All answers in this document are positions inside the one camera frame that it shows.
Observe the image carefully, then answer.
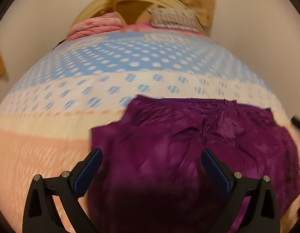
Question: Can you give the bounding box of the purple puffer jacket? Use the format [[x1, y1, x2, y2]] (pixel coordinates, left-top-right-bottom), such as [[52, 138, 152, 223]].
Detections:
[[88, 96, 300, 232]]

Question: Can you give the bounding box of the dotted blue pink bedspread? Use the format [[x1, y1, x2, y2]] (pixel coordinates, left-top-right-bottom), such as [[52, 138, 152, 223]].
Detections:
[[0, 26, 300, 232]]

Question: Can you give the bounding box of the grey patterned pillow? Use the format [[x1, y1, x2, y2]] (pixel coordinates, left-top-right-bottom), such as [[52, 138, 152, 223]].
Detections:
[[148, 7, 203, 33]]

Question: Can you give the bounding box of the pink folded blanket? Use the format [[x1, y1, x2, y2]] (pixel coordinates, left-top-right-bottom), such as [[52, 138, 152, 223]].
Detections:
[[65, 12, 127, 42]]

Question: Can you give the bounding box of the beige wooden headboard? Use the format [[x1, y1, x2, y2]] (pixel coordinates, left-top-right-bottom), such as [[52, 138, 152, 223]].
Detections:
[[71, 0, 190, 28]]

